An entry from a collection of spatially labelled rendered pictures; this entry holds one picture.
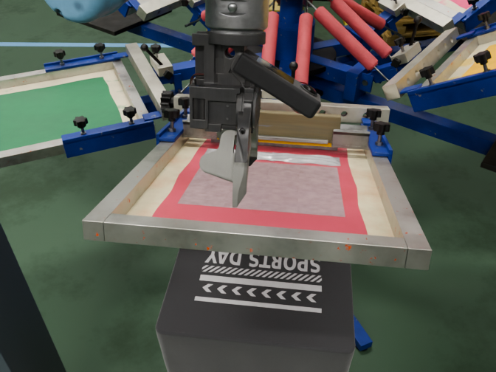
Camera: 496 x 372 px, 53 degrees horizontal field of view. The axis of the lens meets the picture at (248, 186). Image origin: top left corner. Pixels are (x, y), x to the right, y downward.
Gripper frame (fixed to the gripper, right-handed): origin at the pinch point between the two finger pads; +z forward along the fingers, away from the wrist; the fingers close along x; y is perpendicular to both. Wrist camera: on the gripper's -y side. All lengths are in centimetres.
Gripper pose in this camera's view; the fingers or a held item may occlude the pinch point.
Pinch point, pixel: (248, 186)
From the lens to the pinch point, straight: 66.8
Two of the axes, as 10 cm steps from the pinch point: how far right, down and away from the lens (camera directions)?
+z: -0.3, 9.2, 3.9
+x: -1.2, 3.8, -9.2
